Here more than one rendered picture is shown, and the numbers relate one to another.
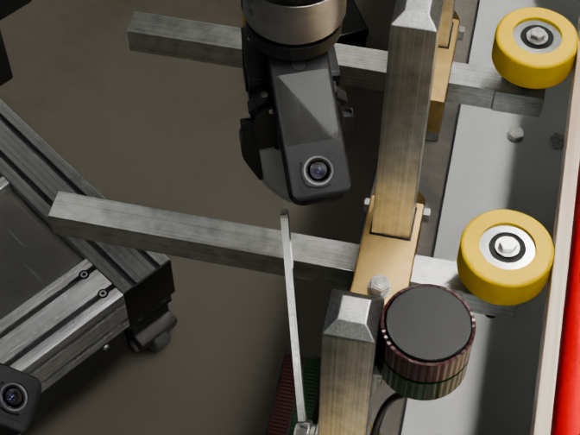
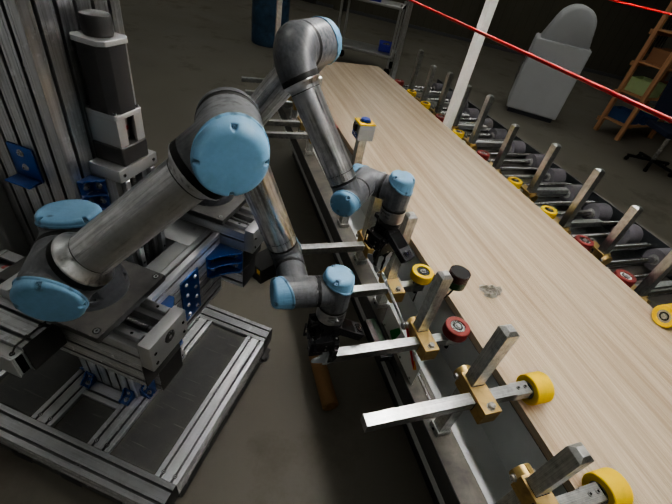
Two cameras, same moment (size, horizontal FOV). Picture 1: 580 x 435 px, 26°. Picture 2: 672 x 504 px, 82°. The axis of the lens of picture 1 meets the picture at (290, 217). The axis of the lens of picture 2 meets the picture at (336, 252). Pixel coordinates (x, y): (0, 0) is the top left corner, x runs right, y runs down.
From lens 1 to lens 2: 0.71 m
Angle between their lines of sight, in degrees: 29
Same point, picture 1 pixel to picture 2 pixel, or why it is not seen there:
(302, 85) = (396, 235)
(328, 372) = (438, 292)
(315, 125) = (402, 243)
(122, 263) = (258, 333)
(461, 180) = not seen: hidden behind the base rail
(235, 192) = (264, 311)
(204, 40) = (315, 247)
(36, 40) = not seen: hidden behind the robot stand
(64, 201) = not seen: hidden behind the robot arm
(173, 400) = (276, 373)
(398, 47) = (408, 224)
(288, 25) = (398, 219)
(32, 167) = (216, 315)
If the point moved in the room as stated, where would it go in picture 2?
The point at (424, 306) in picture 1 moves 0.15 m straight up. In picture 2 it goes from (457, 269) to (478, 227)
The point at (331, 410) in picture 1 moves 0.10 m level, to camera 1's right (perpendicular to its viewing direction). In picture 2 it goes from (433, 304) to (458, 296)
